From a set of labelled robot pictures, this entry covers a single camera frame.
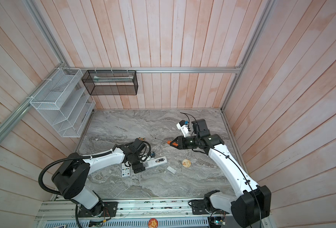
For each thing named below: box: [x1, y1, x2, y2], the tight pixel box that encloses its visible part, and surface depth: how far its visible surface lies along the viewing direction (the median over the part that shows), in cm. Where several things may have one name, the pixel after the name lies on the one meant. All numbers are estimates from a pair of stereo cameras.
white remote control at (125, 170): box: [121, 162, 131, 178], surface depth 87 cm
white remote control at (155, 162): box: [142, 155, 168, 169], surface depth 90 cm
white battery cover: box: [166, 165, 177, 174], surface depth 90 cm
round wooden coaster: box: [182, 158, 192, 168], surface depth 92 cm
